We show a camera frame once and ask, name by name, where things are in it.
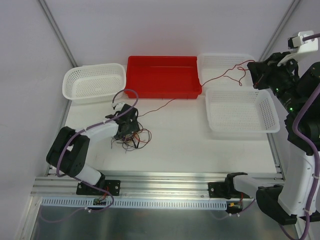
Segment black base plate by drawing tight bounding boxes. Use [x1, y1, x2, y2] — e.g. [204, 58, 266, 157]
[76, 179, 121, 196]
[207, 182, 251, 200]

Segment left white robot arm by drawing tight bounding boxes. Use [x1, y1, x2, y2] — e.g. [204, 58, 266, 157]
[46, 103, 139, 195]

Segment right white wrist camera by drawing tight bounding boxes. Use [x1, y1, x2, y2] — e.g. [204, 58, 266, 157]
[287, 30, 320, 62]

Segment aluminium mounting rail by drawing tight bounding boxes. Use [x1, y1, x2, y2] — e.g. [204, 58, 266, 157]
[30, 170, 227, 200]

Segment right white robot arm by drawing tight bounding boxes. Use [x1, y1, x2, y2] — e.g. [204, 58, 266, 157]
[222, 52, 320, 226]

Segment white near rectangular basket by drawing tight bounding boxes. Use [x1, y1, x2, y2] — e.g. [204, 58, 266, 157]
[205, 87, 280, 134]

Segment left aluminium frame post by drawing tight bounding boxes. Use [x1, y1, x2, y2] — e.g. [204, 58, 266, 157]
[37, 0, 79, 68]

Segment white far rectangular basket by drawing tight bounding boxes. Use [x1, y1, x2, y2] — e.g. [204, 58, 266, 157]
[196, 53, 255, 89]

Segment red plastic bin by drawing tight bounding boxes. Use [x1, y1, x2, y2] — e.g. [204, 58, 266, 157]
[125, 55, 202, 100]

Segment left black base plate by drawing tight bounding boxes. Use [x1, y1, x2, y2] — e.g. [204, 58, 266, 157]
[76, 179, 121, 196]

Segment right aluminium frame post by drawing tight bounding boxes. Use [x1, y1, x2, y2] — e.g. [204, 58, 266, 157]
[258, 0, 303, 62]

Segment white rectangular basket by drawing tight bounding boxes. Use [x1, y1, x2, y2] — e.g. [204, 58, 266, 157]
[205, 87, 280, 134]
[196, 53, 255, 89]

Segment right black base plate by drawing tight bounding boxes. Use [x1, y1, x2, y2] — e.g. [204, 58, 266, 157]
[207, 182, 251, 200]

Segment aluminium frame post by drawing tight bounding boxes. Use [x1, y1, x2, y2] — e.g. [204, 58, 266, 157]
[258, 0, 303, 62]
[37, 0, 79, 68]

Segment white slotted cable duct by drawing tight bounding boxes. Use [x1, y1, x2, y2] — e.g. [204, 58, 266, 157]
[41, 197, 227, 211]

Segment multicolour wire bundle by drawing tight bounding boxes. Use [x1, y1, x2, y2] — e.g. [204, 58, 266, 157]
[109, 124, 153, 153]

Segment white oval perforated basket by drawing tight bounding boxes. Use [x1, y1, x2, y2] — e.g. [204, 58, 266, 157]
[62, 63, 126, 104]

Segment red wire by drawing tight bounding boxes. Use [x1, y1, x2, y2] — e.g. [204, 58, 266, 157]
[137, 59, 261, 117]

